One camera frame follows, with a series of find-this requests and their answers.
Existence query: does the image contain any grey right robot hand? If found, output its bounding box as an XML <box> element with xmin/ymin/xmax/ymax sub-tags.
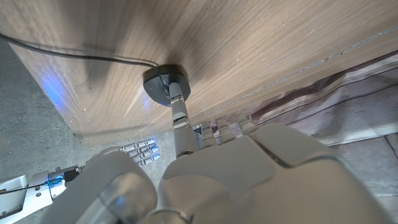
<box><xmin>99</xmin><ymin>138</ymin><xmax>162</xmax><ymax>167</ymax></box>

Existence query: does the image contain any black computer mouse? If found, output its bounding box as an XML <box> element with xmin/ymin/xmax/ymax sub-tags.
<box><xmin>142</xmin><ymin>64</ymin><xmax>192</xmax><ymax>107</ymax></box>

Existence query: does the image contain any black mouse cable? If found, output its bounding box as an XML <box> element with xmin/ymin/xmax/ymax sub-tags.
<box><xmin>0</xmin><ymin>32</ymin><xmax>161</xmax><ymax>68</ymax></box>

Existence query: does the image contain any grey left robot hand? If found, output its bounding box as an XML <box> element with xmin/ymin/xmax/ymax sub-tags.
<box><xmin>39</xmin><ymin>82</ymin><xmax>391</xmax><ymax>224</ymax></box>

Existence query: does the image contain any printed living room backdrop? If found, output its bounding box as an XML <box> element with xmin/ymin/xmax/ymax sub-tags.
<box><xmin>191</xmin><ymin>51</ymin><xmax>398</xmax><ymax>224</ymax></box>

